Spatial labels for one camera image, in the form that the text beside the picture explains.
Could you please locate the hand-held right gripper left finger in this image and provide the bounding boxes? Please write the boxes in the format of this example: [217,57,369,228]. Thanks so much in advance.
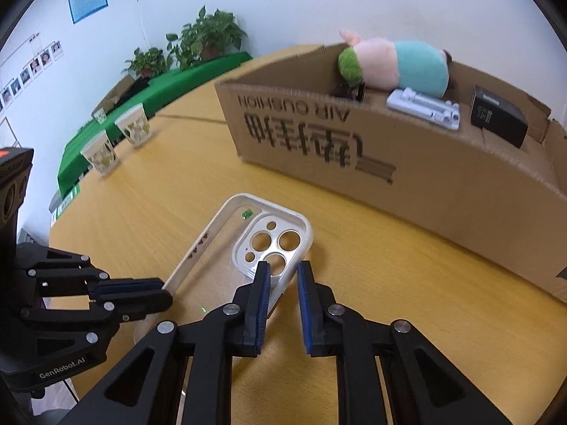
[57,260,272,425]

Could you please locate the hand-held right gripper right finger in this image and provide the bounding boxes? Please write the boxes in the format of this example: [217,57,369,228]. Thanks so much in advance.
[297,260,515,425]

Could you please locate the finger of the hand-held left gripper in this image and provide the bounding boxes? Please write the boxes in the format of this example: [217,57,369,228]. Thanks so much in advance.
[18,243,165,300]
[21,290,174,353]

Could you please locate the clear white phone case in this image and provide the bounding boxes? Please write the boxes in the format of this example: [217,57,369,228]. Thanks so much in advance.
[133,192,314,350]

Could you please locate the pink and teal plush pig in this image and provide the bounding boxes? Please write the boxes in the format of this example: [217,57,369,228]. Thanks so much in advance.
[337,29,453,98]

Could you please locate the wooden desktop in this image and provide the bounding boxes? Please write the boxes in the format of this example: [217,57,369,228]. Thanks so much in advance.
[48,44,567,425]

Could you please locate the green and white carton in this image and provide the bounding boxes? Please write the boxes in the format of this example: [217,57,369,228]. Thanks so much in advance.
[49,181,83,226]

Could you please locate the small brown cardboard box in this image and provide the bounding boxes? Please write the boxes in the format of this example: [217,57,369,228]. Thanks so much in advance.
[91,75,136,118]

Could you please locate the black bag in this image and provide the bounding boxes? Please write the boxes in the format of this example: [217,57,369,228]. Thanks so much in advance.
[117,77,151,102]

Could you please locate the small potted plant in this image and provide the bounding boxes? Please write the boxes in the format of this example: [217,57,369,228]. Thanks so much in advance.
[122,46,171,78]

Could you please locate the small black object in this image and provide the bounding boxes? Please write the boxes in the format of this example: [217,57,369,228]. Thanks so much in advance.
[330,80,367,102]

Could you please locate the white plastic device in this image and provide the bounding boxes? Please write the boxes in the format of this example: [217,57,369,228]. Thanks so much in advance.
[386,89,461,131]

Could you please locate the large potted plant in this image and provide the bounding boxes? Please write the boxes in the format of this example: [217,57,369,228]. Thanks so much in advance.
[166,5,249,69]

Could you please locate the small black box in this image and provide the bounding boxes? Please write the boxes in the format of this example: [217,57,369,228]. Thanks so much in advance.
[470,85,530,149]

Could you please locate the wall photo chart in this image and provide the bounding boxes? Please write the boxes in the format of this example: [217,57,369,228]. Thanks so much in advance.
[0,31,65,142]

